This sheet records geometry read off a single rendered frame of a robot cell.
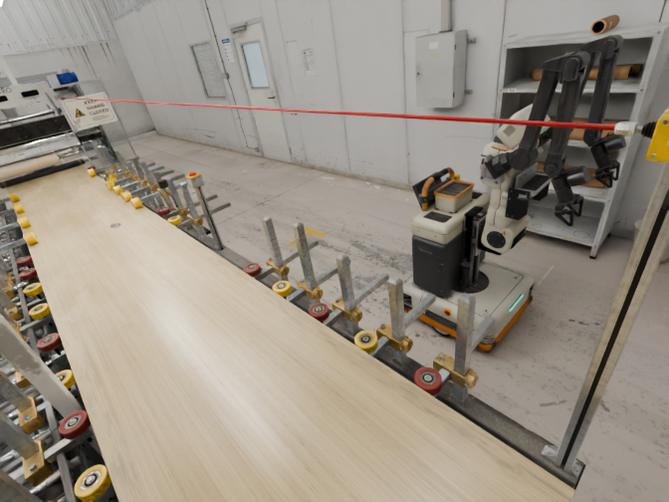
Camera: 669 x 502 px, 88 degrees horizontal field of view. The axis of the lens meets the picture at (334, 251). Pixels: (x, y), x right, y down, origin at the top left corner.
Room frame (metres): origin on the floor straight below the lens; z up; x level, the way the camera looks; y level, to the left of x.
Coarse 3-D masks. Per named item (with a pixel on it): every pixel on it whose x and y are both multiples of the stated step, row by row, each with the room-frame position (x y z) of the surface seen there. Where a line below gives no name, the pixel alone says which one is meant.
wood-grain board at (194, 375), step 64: (64, 192) 3.33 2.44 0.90; (64, 256) 1.94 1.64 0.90; (128, 256) 1.79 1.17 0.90; (192, 256) 1.66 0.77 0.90; (64, 320) 1.28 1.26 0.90; (128, 320) 1.20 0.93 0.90; (192, 320) 1.12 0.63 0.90; (256, 320) 1.06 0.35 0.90; (128, 384) 0.84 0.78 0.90; (192, 384) 0.79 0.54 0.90; (256, 384) 0.75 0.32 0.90; (320, 384) 0.71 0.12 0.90; (384, 384) 0.67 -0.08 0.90; (128, 448) 0.60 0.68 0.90; (192, 448) 0.57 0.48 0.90; (256, 448) 0.54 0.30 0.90; (320, 448) 0.51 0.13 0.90; (384, 448) 0.48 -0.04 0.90; (448, 448) 0.45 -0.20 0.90; (512, 448) 0.43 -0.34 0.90
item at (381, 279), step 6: (378, 276) 1.29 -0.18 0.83; (384, 276) 1.29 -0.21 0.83; (372, 282) 1.26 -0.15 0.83; (378, 282) 1.25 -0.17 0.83; (384, 282) 1.28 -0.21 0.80; (366, 288) 1.22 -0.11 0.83; (372, 288) 1.23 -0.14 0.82; (360, 294) 1.19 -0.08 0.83; (366, 294) 1.20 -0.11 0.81; (360, 300) 1.17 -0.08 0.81; (336, 312) 1.10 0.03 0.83; (330, 318) 1.07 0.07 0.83; (336, 318) 1.08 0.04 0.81; (324, 324) 1.04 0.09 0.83; (330, 324) 1.05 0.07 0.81
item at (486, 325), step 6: (486, 318) 0.92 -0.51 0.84; (492, 318) 0.91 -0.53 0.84; (480, 324) 0.89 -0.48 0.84; (486, 324) 0.89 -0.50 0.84; (492, 324) 0.89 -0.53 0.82; (480, 330) 0.87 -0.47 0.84; (486, 330) 0.87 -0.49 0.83; (474, 336) 0.84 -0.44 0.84; (480, 336) 0.84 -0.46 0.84; (474, 342) 0.82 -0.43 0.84; (474, 348) 0.81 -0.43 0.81; (444, 372) 0.72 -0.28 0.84; (444, 378) 0.69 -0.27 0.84; (444, 384) 0.69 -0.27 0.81
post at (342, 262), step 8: (336, 256) 1.10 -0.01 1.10; (344, 256) 1.09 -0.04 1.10; (336, 264) 1.10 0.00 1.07; (344, 264) 1.08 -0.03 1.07; (344, 272) 1.08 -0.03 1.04; (344, 280) 1.08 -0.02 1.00; (344, 288) 1.08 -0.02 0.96; (352, 288) 1.10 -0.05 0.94; (344, 296) 1.09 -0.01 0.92; (352, 296) 1.09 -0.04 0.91; (344, 304) 1.10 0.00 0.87; (352, 304) 1.09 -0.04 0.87; (352, 328) 1.08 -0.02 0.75
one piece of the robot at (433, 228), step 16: (432, 176) 1.93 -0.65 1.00; (480, 192) 1.99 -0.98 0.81; (432, 208) 1.89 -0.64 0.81; (464, 208) 1.82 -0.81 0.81; (480, 208) 1.80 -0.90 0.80; (416, 224) 1.79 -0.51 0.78; (432, 224) 1.72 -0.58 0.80; (448, 224) 1.68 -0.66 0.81; (464, 224) 1.76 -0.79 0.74; (416, 240) 1.79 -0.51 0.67; (432, 240) 1.71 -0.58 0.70; (448, 240) 1.66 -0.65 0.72; (464, 240) 1.74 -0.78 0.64; (416, 256) 1.80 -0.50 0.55; (432, 256) 1.70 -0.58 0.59; (448, 256) 1.66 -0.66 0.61; (464, 256) 1.75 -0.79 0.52; (480, 256) 1.91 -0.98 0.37; (416, 272) 1.80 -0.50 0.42; (432, 272) 1.70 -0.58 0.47; (448, 272) 1.66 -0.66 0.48; (464, 272) 1.68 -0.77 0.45; (432, 288) 1.70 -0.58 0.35; (448, 288) 1.67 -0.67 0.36; (464, 288) 1.68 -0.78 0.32
